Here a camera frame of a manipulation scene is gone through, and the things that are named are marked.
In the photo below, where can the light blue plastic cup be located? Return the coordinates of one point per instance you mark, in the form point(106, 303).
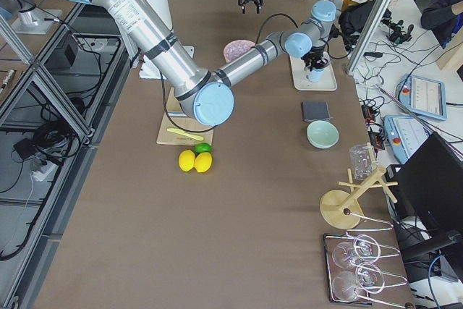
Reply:
point(315, 74)

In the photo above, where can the pile of clear ice cubes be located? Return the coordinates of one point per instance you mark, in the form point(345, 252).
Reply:
point(238, 46)

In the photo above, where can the wooden cup tree stand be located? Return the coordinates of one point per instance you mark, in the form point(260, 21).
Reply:
point(342, 210)

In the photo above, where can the cream rabbit serving tray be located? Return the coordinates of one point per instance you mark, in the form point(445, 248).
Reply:
point(301, 82)

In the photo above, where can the pink bowl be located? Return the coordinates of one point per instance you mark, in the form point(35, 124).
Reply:
point(233, 52)

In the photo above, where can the folded grey cloth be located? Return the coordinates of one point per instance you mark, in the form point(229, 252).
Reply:
point(314, 111)

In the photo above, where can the green bowl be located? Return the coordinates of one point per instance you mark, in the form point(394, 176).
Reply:
point(322, 134)

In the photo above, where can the clear glass on stand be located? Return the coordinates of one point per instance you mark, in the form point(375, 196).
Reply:
point(363, 161)

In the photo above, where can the blue teach pendant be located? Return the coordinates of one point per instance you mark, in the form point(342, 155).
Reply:
point(405, 134)
point(424, 96)

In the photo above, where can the seated person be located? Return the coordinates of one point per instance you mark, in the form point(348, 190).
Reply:
point(444, 18)

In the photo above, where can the wooden cutting board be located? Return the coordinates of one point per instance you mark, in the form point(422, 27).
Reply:
point(182, 122)

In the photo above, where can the yellow plastic knife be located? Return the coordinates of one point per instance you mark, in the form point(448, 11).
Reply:
point(184, 133)

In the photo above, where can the green lime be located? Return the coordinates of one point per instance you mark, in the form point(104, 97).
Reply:
point(202, 148)

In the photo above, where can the lower yellow lemon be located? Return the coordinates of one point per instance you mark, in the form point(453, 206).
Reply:
point(203, 162)

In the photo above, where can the yellow lemon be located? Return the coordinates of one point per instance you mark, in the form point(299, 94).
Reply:
point(203, 162)
point(186, 160)

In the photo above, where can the upper yellow lemon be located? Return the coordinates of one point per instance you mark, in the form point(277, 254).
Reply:
point(186, 160)

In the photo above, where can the black computer monitor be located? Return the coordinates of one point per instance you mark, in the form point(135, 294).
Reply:
point(430, 184)

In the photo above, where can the hanging wine glass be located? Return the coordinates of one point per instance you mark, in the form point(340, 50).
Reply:
point(363, 283)
point(352, 251)

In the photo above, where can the black glass rack tray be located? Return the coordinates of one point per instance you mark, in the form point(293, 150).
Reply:
point(329, 242)

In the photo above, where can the aluminium frame post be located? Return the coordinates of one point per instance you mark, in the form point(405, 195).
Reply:
point(377, 12)

